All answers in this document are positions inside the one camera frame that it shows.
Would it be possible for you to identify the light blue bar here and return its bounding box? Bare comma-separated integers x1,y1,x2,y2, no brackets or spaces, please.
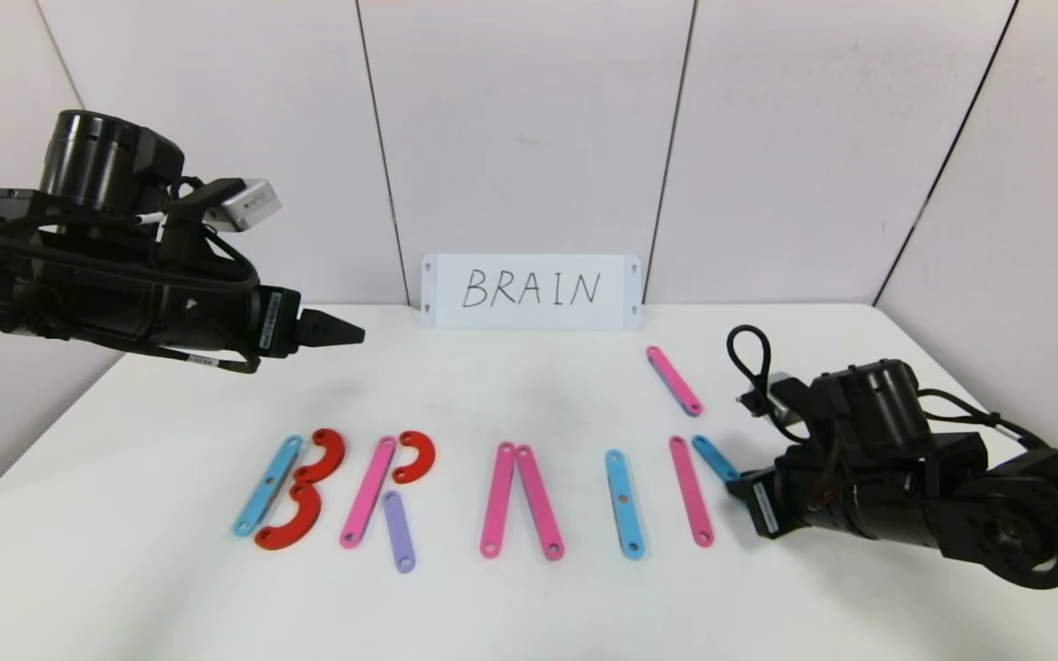
692,435,740,485
605,449,647,561
231,435,303,539

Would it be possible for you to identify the thin black cable white tag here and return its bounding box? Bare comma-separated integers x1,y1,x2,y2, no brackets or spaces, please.
97,338,264,375

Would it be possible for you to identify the black right camera bracket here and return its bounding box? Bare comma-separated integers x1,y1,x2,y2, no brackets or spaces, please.
795,372,853,442

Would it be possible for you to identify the small red curved piece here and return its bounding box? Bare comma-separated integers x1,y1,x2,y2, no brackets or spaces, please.
391,430,437,486
294,428,346,487

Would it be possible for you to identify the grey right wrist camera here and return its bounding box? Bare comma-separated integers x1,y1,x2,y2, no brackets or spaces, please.
740,372,802,420

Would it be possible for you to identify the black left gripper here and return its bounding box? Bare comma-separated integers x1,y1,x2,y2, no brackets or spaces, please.
163,283,366,359

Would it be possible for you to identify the pink bar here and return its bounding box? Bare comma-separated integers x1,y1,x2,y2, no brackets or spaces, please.
515,444,566,562
339,435,399,550
669,435,715,549
646,345,705,418
479,442,517,560

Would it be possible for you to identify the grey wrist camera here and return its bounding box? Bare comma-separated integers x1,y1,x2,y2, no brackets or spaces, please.
740,372,802,420
217,179,283,232

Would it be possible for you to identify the large red curved piece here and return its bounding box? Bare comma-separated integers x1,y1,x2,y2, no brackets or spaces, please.
253,481,323,552

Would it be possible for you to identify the white BRAIN word card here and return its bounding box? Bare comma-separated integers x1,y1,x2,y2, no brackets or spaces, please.
422,253,643,331

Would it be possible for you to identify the looped black right cable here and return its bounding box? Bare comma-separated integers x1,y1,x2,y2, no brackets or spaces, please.
726,325,804,434

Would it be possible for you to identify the black camera bracket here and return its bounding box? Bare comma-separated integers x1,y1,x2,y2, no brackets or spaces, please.
795,372,853,442
160,179,247,269

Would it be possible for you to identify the short purple bar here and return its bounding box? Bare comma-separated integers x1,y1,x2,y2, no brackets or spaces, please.
382,490,418,576

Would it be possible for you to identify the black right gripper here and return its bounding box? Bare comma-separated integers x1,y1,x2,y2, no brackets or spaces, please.
725,465,814,540

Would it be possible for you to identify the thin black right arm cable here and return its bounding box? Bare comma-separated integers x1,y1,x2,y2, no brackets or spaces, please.
917,387,1044,451

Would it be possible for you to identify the black left camera bracket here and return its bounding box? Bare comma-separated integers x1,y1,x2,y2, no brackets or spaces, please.
160,179,247,269

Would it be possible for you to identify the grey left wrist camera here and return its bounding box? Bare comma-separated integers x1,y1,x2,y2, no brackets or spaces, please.
217,179,283,232

